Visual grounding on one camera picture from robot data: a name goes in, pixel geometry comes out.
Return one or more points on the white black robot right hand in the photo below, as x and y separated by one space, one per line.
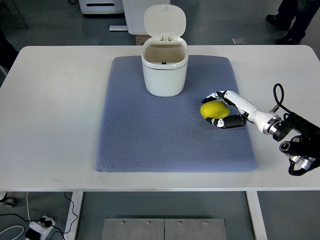
241 112

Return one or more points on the yellow lemon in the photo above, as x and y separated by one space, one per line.
214 110

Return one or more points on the black silver robot right arm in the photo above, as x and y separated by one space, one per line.
303 150

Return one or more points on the white trash bin open lid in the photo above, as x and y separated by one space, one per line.
165 54

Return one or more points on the white right table leg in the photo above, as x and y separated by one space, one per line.
256 215

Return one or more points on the white table leg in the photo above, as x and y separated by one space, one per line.
256 215
73 217

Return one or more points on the grey floor socket plate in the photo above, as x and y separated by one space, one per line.
238 41

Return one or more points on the person legs with black shoes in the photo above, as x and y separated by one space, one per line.
294 16

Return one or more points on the blue grey quilted mat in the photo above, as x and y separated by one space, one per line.
141 132

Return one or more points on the cardboard box behind bin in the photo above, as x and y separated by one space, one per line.
141 39

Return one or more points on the white cabinet on stand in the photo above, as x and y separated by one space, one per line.
134 11

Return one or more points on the white left table leg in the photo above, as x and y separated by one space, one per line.
73 217

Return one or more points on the white appliance with black slot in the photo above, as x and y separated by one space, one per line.
101 7

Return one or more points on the white power strip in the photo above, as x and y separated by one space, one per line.
43 226

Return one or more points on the person in dark trousers left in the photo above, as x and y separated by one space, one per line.
8 53

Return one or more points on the caster wheel at left edge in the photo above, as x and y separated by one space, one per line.
6 200

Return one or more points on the grey metal base plate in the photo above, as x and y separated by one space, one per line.
164 229

